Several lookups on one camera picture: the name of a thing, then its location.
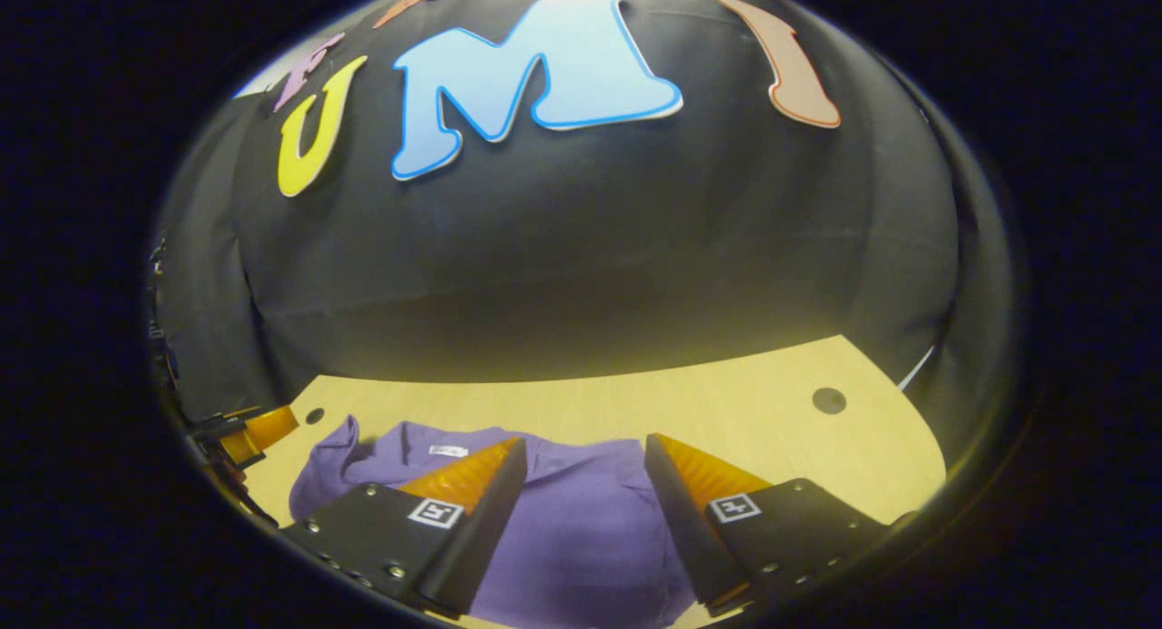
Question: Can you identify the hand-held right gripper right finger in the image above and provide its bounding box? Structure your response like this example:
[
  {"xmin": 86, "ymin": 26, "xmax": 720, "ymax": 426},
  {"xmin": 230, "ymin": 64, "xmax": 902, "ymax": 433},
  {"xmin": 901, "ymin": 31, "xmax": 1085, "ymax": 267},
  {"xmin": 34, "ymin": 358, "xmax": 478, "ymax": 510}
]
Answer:
[{"xmin": 645, "ymin": 432, "xmax": 895, "ymax": 616}]

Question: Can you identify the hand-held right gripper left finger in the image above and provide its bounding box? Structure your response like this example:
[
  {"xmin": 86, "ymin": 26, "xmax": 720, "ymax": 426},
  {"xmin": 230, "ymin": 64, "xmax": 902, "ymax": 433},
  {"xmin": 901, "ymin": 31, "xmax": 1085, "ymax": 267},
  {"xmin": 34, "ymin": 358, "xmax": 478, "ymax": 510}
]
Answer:
[{"xmin": 281, "ymin": 437, "xmax": 529, "ymax": 616}]

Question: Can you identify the purple knit cardigan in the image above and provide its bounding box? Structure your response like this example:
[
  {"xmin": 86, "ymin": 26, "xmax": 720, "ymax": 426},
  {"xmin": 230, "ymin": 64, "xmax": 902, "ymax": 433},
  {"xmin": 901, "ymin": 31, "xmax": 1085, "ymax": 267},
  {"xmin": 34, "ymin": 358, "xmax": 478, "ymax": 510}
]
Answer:
[{"xmin": 289, "ymin": 416, "xmax": 698, "ymax": 629}]

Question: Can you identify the black backdrop cloth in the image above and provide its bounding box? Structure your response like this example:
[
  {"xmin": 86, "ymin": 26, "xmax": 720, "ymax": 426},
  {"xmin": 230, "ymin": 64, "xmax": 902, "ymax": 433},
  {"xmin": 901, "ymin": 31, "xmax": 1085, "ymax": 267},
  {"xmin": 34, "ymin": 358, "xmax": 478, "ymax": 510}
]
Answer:
[{"xmin": 150, "ymin": 0, "xmax": 1013, "ymax": 430}]

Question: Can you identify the white cable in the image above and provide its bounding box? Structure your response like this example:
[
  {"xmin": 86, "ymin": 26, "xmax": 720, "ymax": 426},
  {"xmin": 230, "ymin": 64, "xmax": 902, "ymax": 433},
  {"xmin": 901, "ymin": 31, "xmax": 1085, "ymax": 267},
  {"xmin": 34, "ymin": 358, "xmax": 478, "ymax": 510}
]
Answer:
[{"xmin": 899, "ymin": 346, "xmax": 936, "ymax": 392}]

